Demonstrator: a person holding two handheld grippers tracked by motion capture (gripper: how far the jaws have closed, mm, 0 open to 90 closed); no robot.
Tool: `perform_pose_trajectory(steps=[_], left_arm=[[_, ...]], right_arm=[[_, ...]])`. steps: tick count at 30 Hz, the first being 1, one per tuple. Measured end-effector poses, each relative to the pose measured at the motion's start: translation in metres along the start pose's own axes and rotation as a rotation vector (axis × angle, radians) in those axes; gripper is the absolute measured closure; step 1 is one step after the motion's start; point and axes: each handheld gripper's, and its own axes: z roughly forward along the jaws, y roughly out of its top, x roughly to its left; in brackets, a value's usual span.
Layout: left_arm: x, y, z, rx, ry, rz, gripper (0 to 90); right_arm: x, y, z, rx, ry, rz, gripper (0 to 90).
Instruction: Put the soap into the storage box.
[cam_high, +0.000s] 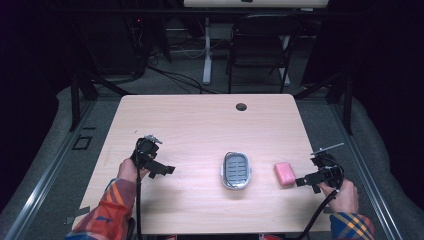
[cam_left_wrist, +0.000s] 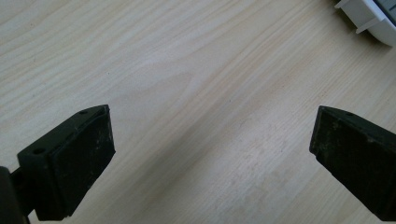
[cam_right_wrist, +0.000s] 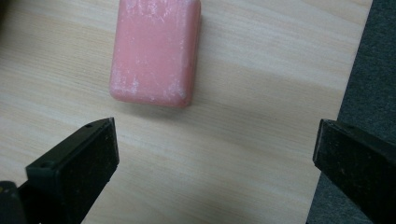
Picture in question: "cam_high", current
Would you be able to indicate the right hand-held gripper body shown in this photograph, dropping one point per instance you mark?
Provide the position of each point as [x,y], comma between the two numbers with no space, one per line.
[328,166]

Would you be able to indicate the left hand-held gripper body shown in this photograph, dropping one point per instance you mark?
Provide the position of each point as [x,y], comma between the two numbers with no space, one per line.
[146,152]

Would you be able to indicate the pink soap bar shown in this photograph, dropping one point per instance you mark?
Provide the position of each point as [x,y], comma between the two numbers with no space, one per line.
[284,173]

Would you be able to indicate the grey soap dish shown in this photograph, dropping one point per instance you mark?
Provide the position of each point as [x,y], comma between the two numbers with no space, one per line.
[236,170]

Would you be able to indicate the person's left hand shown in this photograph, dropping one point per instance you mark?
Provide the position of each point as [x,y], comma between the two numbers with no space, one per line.
[128,170]

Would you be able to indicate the person's right hand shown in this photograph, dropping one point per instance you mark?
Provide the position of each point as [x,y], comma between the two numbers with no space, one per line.
[345,198]

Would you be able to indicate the black metal stand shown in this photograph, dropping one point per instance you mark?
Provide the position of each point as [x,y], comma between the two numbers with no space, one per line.
[76,100]
[346,100]

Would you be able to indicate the grey tape strip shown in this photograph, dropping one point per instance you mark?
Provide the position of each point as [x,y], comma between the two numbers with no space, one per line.
[78,213]

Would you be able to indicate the dark equipment cabinet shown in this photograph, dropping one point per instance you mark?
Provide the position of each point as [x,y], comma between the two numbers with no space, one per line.
[110,43]

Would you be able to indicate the white desk leg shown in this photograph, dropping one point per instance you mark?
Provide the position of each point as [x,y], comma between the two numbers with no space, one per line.
[207,53]

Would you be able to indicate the black folding chair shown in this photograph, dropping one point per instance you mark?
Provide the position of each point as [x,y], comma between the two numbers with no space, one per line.
[260,50]

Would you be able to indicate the metal floor rail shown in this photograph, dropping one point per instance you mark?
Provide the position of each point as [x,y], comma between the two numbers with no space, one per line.
[366,180]
[46,181]

